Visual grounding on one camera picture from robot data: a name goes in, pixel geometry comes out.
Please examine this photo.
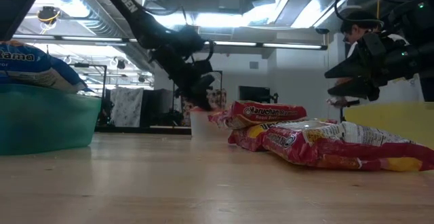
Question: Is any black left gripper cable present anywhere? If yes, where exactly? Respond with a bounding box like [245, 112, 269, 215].
[199, 39, 216, 65]

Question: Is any black ceiling device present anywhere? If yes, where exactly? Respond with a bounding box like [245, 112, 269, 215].
[36, 5, 62, 26]

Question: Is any black cabinet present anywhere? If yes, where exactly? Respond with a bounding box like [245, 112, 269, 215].
[140, 88, 174, 127]

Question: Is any teal plastic container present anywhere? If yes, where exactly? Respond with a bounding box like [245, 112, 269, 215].
[0, 83, 102, 156]

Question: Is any black monitor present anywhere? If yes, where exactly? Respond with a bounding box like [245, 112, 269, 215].
[239, 86, 279, 105]

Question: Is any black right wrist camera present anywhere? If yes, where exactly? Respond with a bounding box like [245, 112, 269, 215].
[363, 33, 387, 58]

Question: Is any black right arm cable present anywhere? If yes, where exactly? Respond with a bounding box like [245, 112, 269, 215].
[334, 0, 434, 23]

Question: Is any clear plastic container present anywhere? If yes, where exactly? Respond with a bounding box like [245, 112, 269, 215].
[189, 110, 233, 139]

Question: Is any blue Maruchan noodle pack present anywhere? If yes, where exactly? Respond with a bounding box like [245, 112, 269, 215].
[0, 39, 94, 94]

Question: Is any white patterned cloth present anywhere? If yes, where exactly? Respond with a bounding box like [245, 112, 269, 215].
[110, 87, 144, 128]

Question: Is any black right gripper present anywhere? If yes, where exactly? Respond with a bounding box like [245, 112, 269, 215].
[324, 40, 423, 102]

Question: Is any long ceiling light bar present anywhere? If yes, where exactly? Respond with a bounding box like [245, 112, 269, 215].
[12, 33, 328, 51]

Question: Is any red white patterned stack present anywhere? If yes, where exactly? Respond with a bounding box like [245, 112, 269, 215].
[181, 88, 227, 116]

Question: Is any person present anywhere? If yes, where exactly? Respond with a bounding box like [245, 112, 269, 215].
[327, 9, 425, 109]

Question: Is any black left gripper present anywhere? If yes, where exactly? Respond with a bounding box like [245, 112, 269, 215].
[154, 43, 216, 113]

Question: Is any yellow plastic container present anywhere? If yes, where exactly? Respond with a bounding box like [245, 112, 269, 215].
[343, 100, 434, 150]

